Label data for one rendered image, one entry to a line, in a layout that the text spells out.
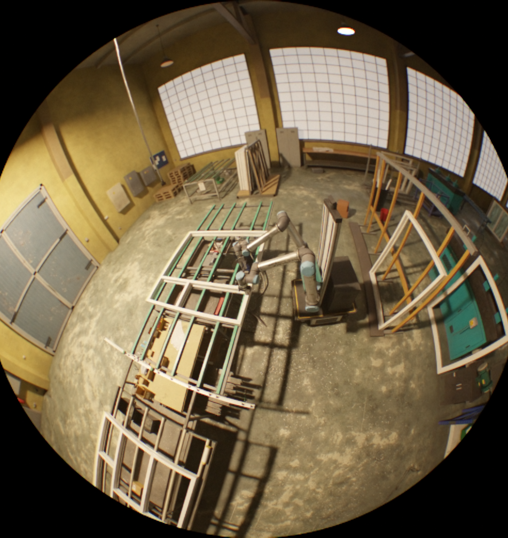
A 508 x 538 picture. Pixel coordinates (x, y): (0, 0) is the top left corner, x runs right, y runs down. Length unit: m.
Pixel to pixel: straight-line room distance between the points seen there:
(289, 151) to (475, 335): 8.57
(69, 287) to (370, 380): 8.29
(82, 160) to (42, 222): 2.69
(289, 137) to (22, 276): 11.13
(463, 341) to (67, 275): 10.03
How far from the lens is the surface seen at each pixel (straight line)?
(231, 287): 2.04
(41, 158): 7.76
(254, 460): 2.82
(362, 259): 3.70
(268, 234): 1.88
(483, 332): 3.44
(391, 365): 3.03
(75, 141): 8.26
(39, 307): 7.24
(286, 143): 8.38
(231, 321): 1.83
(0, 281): 7.18
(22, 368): 7.57
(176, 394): 2.29
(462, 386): 3.42
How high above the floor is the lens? 2.55
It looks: 49 degrees down
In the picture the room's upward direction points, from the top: 15 degrees counter-clockwise
